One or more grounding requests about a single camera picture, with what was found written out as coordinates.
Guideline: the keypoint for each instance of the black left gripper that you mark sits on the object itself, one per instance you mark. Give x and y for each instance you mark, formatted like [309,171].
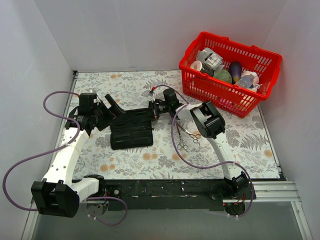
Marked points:
[110,105]

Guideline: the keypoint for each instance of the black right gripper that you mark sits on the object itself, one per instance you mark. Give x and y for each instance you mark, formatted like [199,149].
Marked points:
[153,109]

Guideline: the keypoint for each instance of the black zippered tool case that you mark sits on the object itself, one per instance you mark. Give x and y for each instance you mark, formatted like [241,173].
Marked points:
[132,129]

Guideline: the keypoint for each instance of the silver thinning scissors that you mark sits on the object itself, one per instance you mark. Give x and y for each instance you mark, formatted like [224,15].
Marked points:
[195,137]

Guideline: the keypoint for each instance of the silver straight scissors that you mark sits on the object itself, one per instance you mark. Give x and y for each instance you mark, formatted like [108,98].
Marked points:
[181,145]

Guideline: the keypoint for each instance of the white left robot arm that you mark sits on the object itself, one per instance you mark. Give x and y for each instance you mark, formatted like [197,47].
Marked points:
[57,194]

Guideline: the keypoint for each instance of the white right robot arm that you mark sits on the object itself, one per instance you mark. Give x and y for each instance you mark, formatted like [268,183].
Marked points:
[211,125]

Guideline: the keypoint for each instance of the floral patterned table mat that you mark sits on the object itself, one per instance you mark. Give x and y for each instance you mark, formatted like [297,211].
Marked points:
[247,137]

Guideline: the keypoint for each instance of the white pink cup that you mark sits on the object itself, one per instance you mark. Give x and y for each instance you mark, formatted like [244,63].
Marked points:
[197,66]

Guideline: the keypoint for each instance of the green textured ball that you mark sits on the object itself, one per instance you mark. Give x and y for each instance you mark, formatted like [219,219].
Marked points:
[223,75]

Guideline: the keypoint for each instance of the grey foil snack pouch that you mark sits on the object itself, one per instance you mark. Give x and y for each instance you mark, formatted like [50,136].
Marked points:
[210,58]

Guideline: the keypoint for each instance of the red plastic shopping basket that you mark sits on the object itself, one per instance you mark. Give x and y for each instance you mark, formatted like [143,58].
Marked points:
[233,99]

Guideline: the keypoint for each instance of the purple toy eggplant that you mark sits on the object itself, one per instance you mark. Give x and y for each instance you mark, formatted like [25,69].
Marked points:
[235,70]

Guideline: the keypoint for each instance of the clear plastic bottle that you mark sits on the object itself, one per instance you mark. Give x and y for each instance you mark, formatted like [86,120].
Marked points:
[246,81]

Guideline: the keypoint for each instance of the white round toy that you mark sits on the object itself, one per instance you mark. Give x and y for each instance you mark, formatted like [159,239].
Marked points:
[256,82]

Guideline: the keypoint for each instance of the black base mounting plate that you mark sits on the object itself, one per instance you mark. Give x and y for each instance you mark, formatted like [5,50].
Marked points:
[176,194]

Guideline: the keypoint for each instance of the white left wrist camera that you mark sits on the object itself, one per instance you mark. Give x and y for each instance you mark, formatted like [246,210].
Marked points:
[96,98]

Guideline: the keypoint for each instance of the aluminium frame rail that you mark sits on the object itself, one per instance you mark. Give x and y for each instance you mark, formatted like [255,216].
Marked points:
[275,214]

